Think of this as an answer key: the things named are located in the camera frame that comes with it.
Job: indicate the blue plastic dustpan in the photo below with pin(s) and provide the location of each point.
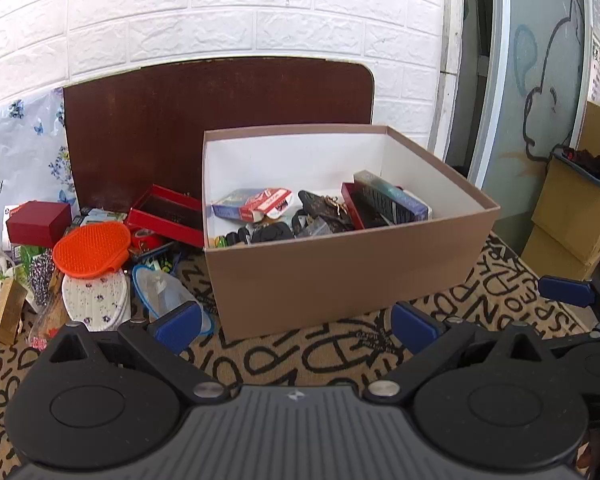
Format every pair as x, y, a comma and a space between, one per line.
587, 170

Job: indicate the letter printed table mat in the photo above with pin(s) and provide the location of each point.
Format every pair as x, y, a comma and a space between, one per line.
330, 355

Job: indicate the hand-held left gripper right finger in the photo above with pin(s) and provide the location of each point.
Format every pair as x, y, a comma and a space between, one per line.
412, 326

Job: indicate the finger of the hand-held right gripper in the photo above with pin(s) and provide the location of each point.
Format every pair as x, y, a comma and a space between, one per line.
565, 291

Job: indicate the white floral oval pad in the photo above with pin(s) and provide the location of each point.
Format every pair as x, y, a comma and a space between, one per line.
97, 300

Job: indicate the glass door with cat drawing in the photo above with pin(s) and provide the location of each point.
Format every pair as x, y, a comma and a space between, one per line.
535, 70

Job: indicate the gold cardboard box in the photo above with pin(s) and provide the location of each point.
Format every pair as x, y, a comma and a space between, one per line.
9, 307

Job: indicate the stacked cardboard cartons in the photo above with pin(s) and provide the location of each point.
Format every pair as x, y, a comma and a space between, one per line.
565, 225

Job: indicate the orange silicone brush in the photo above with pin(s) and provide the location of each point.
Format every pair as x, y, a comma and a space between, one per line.
92, 247

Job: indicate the brown patterned wallet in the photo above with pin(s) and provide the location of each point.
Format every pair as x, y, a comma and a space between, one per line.
325, 207

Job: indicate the tan cardboard box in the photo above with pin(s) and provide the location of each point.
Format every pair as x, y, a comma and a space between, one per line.
340, 275

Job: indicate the dark brown wooden board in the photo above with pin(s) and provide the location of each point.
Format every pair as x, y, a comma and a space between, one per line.
180, 120

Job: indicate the red tape roll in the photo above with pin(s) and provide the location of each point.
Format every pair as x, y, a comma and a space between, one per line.
147, 240

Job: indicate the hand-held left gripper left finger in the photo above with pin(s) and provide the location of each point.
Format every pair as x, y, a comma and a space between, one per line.
177, 325

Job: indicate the blue tiger playing card box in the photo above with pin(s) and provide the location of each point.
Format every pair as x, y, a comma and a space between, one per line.
250, 205

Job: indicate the red gift box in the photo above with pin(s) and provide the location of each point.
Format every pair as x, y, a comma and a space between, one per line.
37, 222

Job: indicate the blue rectangular box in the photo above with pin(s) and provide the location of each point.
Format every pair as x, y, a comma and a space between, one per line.
400, 200

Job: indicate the shallow red box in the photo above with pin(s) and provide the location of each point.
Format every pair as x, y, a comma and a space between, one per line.
167, 215

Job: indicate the red tray with black comb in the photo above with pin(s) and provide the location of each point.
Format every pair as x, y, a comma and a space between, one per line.
367, 205

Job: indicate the white floral plastic bag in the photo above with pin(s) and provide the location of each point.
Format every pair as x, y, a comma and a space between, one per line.
15, 170

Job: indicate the steel wool scourer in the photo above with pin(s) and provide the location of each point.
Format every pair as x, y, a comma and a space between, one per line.
42, 277

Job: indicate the black plastic device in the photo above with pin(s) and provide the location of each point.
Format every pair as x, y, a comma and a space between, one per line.
272, 232

